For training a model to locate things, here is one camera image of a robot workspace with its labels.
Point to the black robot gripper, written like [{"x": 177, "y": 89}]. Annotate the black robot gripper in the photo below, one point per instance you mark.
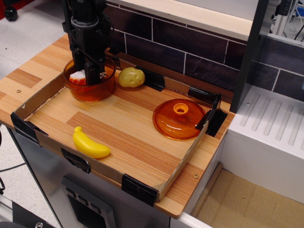
[{"x": 89, "y": 40}]

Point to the salmon sushi toy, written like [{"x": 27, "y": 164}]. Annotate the salmon sushi toy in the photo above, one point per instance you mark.
[{"x": 78, "y": 78}]

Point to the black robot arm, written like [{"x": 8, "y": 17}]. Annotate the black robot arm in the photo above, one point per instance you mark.
[{"x": 83, "y": 10}]

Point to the orange transparent plastic pot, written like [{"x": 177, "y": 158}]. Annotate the orange transparent plastic pot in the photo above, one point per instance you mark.
[{"x": 88, "y": 89}]

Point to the orange transparent pot lid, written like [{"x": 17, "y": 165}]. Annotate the orange transparent pot lid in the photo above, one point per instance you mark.
[{"x": 178, "y": 119}]

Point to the yellow toy potato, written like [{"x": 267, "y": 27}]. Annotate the yellow toy potato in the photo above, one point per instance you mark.
[{"x": 131, "y": 77}]

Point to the yellow toy banana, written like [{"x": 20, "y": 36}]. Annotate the yellow toy banana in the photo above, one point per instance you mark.
[{"x": 87, "y": 146}]

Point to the grey toy oven front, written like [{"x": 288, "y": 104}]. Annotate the grey toy oven front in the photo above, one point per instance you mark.
[{"x": 89, "y": 210}]

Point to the white toy sink drainboard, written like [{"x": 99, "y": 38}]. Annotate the white toy sink drainboard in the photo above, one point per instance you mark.
[{"x": 265, "y": 143}]

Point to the dark grey right post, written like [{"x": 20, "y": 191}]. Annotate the dark grey right post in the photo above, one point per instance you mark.
[{"x": 259, "y": 30}]

